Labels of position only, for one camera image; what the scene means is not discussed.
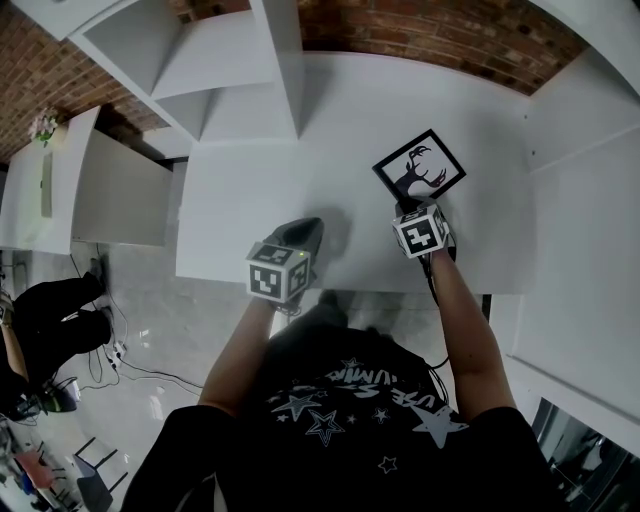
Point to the person's dark trousers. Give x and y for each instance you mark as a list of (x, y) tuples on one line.
[(310, 325)]

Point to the white shelf unit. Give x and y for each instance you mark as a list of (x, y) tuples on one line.
[(225, 65)]

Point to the green and black bag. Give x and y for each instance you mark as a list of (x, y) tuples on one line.
[(62, 400)]

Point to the person's black star-print shirt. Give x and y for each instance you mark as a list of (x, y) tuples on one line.
[(350, 450)]

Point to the white desk with drawers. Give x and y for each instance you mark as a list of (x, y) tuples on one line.
[(250, 200)]

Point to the white power strip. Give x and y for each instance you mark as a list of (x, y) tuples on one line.
[(116, 355)]

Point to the black framed glass door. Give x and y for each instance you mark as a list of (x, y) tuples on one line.
[(590, 460)]

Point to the person's left forearm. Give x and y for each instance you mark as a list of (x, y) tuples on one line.
[(240, 360)]

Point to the white side table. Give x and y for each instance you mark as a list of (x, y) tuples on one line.
[(120, 195)]

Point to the person's left shoe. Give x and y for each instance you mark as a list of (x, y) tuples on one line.
[(328, 299)]

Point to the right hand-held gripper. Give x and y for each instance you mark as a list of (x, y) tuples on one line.
[(422, 235)]

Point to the pink potted flowers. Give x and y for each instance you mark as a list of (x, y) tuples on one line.
[(44, 126)]

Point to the person's right forearm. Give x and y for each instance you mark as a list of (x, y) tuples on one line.
[(470, 350)]

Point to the black metal-leg chair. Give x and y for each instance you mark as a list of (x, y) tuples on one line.
[(95, 480)]

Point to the black framed deer picture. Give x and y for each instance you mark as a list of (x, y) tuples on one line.
[(425, 162)]

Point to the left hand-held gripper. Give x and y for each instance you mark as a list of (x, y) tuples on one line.
[(272, 275)]

